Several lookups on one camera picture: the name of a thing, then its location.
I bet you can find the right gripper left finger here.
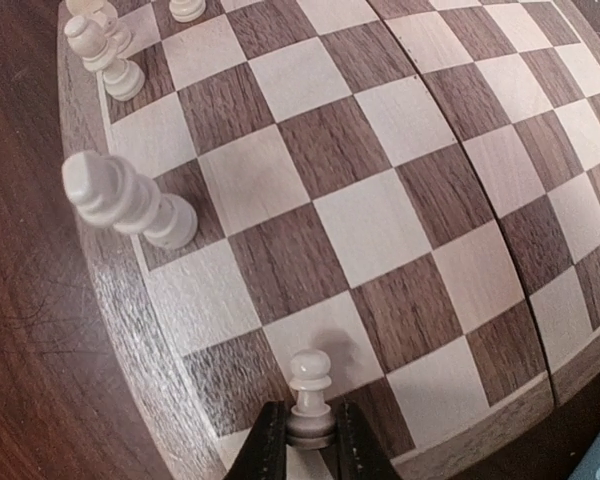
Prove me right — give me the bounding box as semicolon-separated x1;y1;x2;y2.
224;401;287;480

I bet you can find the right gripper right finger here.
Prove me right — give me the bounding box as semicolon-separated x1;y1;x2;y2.
336;401;398;480

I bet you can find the white queen chess piece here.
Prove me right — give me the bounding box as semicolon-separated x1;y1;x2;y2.
61;150;198;250

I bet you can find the wooden folding chess board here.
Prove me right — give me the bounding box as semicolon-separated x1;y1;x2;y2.
58;1;600;479

